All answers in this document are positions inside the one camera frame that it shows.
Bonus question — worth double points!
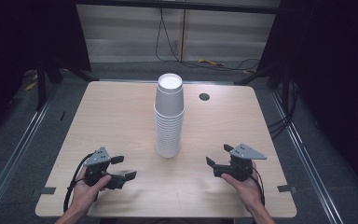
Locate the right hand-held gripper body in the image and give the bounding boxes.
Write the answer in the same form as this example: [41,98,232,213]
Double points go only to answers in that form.
[228,143,268,183]

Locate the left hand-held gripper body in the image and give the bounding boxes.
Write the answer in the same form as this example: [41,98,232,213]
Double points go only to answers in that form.
[83,147,114,188]

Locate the stack of white cups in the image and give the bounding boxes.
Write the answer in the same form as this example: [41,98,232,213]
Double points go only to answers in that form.
[153,73,186,159]

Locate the person's right hand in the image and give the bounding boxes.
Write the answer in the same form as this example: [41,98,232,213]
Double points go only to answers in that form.
[220,161,266,217]

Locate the person's left hand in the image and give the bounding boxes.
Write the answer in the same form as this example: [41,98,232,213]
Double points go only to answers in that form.
[71,167,113,217]

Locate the grey tape piece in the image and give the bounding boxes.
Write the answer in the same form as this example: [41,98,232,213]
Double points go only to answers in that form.
[38,186,57,196]
[276,184,297,193]

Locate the black stand legs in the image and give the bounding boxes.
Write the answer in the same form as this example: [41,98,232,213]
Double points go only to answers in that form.
[234,61,295,91]
[34,59,100,112]

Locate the yellow floor tape strip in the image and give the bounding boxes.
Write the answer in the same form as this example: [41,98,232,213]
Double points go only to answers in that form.
[24,80,38,92]
[197,58,226,67]

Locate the black curtain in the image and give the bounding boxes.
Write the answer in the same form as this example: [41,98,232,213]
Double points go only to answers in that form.
[0,0,92,147]
[256,0,358,200]

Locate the black overhead beam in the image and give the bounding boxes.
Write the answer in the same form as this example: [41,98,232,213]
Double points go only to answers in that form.
[74,0,282,15]

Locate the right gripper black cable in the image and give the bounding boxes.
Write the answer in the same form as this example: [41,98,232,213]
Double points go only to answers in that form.
[251,167,266,207]

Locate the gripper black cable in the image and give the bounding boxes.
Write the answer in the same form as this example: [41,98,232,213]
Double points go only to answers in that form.
[251,167,266,207]
[62,152,95,214]

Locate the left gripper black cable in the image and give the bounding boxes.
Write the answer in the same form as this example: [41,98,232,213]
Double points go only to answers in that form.
[62,152,95,214]

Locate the bundle of black cables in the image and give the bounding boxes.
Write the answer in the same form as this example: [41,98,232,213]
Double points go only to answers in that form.
[267,77,300,140]

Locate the metal floor rail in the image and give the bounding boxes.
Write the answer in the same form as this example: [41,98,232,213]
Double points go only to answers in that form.
[269,89,345,224]
[0,83,61,217]

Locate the long black floor cable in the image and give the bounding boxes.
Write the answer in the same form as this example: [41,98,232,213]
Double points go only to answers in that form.
[154,7,261,73]

